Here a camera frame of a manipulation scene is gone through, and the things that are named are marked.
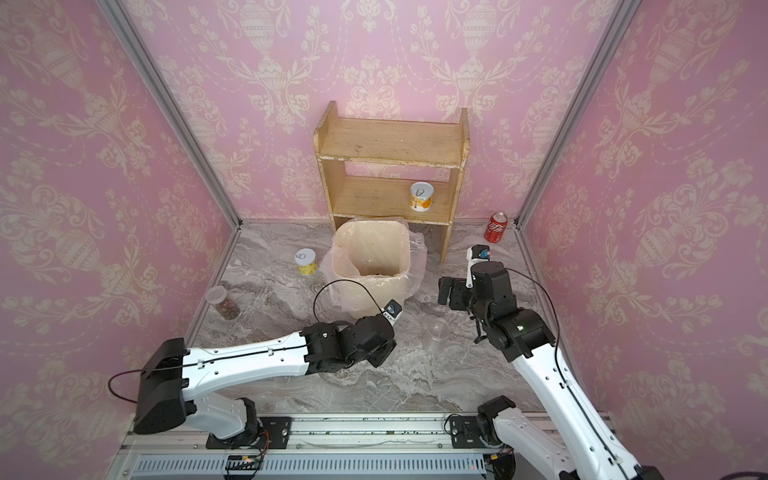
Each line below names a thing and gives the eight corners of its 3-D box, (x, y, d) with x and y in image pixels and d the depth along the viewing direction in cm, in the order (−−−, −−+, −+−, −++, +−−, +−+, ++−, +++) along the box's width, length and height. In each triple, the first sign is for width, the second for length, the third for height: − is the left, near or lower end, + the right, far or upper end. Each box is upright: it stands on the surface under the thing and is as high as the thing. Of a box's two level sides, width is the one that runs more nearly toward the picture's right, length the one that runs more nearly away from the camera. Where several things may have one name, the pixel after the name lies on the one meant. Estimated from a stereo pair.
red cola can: (486, 244, 116) (494, 224, 108) (483, 232, 120) (490, 212, 112) (501, 244, 116) (510, 224, 108) (497, 232, 120) (505, 212, 112)
